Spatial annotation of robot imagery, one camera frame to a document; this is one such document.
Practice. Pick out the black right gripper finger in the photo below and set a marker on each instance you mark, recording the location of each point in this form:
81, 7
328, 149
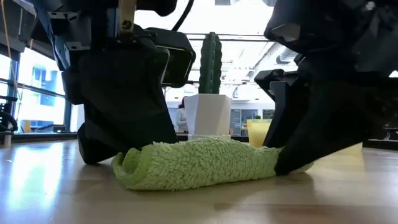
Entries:
326, 130
286, 105

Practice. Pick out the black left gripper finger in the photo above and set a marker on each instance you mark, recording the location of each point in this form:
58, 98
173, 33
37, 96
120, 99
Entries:
96, 146
136, 118

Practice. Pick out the lemon yellow microfiber towel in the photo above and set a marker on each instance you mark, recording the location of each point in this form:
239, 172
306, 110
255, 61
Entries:
353, 148

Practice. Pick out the golden yellow microfiber towel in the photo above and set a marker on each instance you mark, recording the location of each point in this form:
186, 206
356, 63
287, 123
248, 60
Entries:
258, 132

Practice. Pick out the lime green microfiber towel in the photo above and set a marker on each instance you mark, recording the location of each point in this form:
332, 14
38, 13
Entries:
199, 165

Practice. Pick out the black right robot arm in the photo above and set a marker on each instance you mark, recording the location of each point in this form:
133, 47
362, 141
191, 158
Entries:
382, 12

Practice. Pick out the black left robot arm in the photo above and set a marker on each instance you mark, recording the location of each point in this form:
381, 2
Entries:
93, 12

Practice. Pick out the person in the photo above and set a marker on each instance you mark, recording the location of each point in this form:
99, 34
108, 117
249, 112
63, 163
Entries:
181, 119

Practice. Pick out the white hexagonal plant pot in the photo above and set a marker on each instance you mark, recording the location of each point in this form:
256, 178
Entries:
207, 115

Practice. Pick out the green cactus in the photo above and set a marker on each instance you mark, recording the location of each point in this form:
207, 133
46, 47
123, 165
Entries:
210, 65

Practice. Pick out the black aluminium table frame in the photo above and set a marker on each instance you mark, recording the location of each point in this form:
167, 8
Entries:
37, 137

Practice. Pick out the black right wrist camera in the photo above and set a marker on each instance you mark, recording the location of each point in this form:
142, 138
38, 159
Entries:
289, 28

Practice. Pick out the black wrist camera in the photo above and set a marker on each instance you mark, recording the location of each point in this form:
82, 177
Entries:
289, 28
177, 59

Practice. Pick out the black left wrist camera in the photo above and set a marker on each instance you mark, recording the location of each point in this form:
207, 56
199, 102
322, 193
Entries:
177, 59

